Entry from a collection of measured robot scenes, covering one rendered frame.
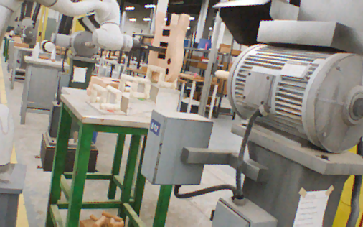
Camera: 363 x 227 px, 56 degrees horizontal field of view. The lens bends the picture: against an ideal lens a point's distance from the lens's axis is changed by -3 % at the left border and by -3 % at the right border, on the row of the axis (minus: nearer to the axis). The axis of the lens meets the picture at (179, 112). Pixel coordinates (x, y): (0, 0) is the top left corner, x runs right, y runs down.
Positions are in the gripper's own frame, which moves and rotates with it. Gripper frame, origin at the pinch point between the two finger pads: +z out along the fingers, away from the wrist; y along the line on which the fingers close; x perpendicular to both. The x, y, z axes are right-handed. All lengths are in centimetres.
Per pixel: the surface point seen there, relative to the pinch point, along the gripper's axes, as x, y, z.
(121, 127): -42, 25, -28
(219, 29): 39, -158, 153
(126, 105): -32.6, 12.6, -21.6
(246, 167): -28, 118, -30
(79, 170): -65, 25, -46
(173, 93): -22.7, 13.9, 5.1
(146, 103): -30.1, 13.9, -10.7
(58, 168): -84, -30, -42
